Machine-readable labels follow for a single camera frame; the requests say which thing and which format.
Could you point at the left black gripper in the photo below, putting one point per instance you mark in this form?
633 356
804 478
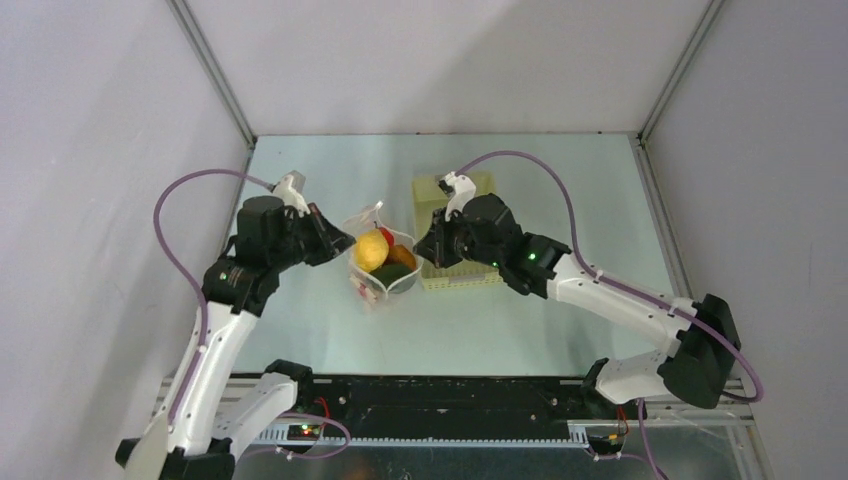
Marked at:
330 239

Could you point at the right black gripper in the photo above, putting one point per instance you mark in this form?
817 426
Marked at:
448 240

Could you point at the yellow lemon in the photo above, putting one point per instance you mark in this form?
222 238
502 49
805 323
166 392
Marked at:
371 250

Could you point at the red mango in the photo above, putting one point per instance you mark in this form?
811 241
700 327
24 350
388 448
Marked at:
387 235

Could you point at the clear dotted zip bag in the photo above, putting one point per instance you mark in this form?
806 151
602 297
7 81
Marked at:
370 217

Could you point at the green avocado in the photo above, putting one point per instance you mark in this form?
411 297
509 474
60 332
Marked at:
396 278

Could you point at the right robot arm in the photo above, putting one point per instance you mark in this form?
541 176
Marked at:
693 340

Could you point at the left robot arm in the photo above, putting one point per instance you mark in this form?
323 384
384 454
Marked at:
189 437

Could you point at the yellow plastic basket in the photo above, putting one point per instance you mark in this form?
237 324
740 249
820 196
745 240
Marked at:
427 197

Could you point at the small circuit board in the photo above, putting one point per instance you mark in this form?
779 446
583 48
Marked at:
304 432

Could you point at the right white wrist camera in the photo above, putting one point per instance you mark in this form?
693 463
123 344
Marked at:
459 189

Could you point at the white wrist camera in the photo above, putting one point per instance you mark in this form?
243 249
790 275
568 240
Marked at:
289 190
459 189

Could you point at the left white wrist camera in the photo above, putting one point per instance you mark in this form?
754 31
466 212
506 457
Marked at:
289 190

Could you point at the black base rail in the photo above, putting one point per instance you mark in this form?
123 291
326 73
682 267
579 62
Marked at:
415 407

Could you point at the white perforated cable tray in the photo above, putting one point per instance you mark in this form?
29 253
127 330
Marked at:
280 435

